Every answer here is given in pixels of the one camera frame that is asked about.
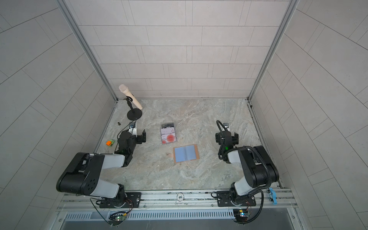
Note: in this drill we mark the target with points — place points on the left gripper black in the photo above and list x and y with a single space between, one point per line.
139 138

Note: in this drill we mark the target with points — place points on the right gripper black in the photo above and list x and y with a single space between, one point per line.
219 138

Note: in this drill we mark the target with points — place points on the clear acrylic card holder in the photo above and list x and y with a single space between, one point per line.
168 134

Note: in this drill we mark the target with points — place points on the pink leather card wallet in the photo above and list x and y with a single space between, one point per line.
184 154

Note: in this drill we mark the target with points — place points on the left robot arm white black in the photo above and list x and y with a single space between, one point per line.
83 174

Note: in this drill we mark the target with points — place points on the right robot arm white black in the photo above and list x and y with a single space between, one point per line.
259 171

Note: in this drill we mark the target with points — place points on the white card red circle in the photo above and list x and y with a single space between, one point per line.
168 138

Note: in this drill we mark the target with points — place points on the pink floral VIP card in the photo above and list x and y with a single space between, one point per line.
168 131

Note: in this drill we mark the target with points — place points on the black VIP card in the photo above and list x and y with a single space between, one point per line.
167 125

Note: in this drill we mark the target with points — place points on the black microphone stand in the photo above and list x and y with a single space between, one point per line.
133 113

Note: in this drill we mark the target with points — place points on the orange green toy car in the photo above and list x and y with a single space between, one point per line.
110 143

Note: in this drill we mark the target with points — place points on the beige microphone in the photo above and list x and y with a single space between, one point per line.
125 90

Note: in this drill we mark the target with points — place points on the white ventilation grille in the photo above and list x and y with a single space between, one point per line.
154 215

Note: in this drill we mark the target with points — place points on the right circuit board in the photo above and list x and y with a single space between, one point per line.
241 215

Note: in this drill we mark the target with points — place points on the circuit board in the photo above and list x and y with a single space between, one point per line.
241 215
118 217

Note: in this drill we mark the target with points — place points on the left circuit board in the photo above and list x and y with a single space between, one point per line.
118 217

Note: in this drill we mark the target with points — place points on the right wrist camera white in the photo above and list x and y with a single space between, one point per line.
225 127

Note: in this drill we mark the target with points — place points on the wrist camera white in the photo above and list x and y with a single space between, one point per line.
133 129
225 127

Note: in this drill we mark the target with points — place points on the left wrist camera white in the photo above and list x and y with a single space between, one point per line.
133 129

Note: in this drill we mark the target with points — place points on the blue clip on rail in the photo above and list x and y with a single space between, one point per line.
272 196

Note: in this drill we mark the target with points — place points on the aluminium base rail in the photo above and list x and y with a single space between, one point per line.
176 199

